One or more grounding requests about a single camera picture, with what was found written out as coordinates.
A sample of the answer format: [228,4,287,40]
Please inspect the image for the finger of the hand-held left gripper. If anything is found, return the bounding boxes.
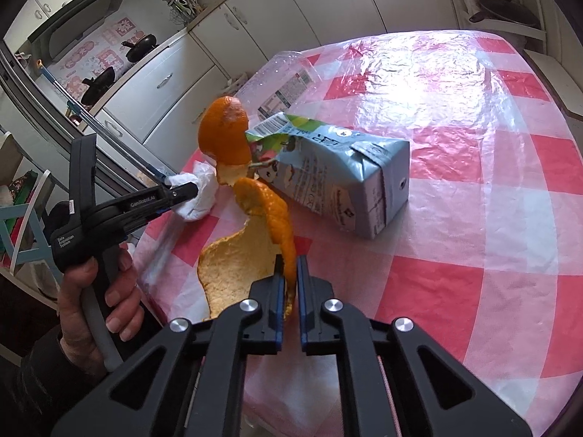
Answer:
[156,181,200,213]

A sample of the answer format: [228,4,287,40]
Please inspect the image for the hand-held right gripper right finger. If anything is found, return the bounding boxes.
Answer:
[296,256,532,437]

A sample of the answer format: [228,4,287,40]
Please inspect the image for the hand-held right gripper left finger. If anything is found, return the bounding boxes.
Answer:
[50,257,287,437]

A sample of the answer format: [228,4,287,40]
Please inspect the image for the white tissue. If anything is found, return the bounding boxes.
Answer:
[175,161,215,222]

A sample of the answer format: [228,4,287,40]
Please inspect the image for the large two-lobed orange peel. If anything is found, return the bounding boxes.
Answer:
[197,95,298,322]

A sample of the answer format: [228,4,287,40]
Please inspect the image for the person's left forearm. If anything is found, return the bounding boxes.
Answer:
[0,323,112,437]

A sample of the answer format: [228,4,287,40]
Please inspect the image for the person's left hand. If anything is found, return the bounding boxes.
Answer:
[57,246,145,366]

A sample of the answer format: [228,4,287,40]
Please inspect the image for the white shelf rack blue cross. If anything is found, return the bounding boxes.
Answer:
[0,132,60,292]

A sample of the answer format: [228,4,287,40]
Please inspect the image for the grey-blue drink carton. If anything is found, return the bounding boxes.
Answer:
[245,113,411,240]

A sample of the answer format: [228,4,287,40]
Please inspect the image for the black wok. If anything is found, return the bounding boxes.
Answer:
[121,33,158,63]
[79,66,117,106]

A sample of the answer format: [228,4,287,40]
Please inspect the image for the clear plastic bottle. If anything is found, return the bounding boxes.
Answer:
[237,50,326,123]

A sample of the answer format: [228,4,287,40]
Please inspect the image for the pink printed backsplash sticker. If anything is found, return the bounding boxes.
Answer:
[48,16,151,101]

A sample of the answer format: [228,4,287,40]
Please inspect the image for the pink white checkered plastic tablecloth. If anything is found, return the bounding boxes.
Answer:
[132,29,583,437]

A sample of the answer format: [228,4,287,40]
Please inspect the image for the utensil holder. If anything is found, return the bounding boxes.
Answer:
[152,0,215,25]

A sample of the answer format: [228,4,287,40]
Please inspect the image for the range hood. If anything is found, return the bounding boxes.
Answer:
[2,0,151,62]

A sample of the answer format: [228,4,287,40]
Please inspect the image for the white kitchen base cabinets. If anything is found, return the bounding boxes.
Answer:
[102,0,461,144]

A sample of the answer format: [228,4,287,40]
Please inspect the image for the white wooden board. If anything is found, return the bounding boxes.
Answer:
[524,48,583,121]

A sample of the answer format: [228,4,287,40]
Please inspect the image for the white storage rack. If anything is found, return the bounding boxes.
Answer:
[449,0,547,42]

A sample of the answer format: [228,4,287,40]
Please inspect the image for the dark wok with handle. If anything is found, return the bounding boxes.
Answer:
[468,0,540,28]

